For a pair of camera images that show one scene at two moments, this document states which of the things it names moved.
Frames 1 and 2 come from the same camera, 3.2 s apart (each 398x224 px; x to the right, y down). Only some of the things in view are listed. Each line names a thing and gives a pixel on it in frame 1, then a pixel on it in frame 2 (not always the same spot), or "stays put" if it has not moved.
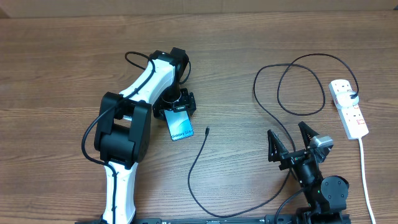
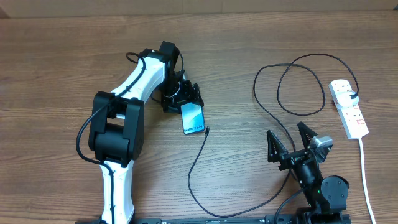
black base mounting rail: [254, 220] stays put
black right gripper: [280, 152] stays put
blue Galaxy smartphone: [179, 125] to [193, 118]
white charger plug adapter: [344, 100] stays put
